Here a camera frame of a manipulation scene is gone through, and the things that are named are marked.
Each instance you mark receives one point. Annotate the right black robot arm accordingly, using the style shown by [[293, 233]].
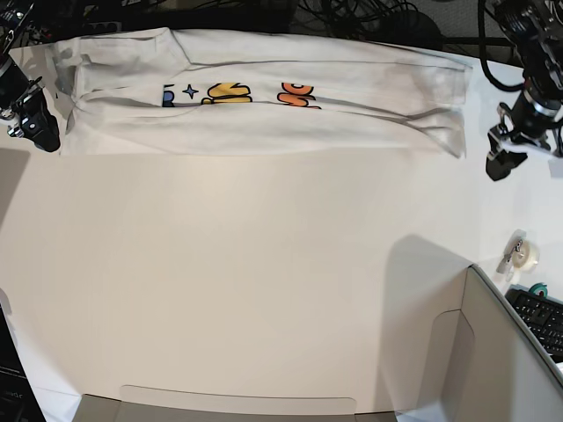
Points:
[[16, 16]]

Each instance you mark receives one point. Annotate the beige cardboard side panel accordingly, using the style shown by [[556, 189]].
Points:
[[468, 360]]

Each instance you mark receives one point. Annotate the white tape dispenser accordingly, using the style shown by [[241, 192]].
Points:
[[520, 256]]

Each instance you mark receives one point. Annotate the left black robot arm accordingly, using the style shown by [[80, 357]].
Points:
[[534, 29]]

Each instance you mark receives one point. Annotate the black computer keyboard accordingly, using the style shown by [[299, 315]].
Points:
[[542, 316]]

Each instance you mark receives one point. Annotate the green tape roll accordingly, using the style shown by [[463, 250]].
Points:
[[539, 289]]

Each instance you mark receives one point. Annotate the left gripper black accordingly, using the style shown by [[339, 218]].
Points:
[[521, 130]]

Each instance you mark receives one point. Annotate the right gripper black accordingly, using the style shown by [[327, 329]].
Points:
[[28, 117]]

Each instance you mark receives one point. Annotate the white t-shirt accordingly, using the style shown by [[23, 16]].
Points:
[[228, 93]]

